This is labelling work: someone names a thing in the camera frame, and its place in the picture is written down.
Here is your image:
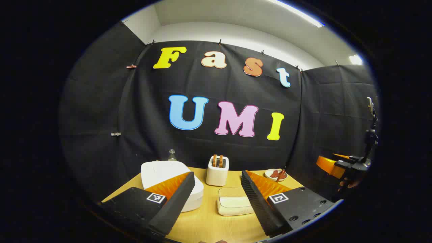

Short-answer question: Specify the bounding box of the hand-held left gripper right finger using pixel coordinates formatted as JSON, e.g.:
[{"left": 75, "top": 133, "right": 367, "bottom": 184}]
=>
[{"left": 241, "top": 170, "right": 334, "bottom": 237}]

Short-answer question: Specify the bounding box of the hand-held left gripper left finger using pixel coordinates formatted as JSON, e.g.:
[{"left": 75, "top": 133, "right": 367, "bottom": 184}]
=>
[{"left": 101, "top": 171, "right": 196, "bottom": 237}]

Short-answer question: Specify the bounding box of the white rice cooker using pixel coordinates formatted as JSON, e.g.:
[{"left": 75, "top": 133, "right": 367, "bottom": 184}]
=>
[{"left": 141, "top": 161, "right": 205, "bottom": 213}]

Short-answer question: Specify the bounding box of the white round plate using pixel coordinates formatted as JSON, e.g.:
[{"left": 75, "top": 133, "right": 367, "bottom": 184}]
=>
[{"left": 264, "top": 168, "right": 288, "bottom": 182}]

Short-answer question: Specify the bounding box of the white toaster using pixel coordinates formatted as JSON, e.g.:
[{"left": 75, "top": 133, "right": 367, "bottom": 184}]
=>
[{"left": 206, "top": 155, "right": 230, "bottom": 187}]

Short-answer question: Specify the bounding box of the black backdrop cloth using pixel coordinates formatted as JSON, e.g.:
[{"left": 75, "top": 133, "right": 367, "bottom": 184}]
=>
[{"left": 59, "top": 20, "right": 380, "bottom": 203}]

